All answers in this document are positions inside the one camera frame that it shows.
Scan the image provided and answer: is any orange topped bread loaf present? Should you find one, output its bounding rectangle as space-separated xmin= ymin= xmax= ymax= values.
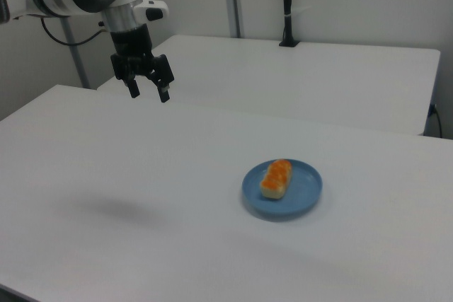
xmin=259 ymin=158 xmax=294 ymax=201

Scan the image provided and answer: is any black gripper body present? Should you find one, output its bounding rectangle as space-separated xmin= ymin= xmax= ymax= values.
xmin=110 ymin=25 xmax=154 ymax=77

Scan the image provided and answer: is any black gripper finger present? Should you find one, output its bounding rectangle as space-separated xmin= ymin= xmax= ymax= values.
xmin=110 ymin=53 xmax=142 ymax=100
xmin=146 ymin=53 xmax=176 ymax=104

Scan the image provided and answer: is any blue round plate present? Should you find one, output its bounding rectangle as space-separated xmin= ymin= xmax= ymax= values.
xmin=241 ymin=158 xmax=324 ymax=221

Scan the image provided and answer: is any black camera stand pole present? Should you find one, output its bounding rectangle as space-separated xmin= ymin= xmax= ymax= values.
xmin=278 ymin=0 xmax=302 ymax=48

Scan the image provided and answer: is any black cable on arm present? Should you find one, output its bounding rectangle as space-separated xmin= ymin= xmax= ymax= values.
xmin=40 ymin=17 xmax=108 ymax=47

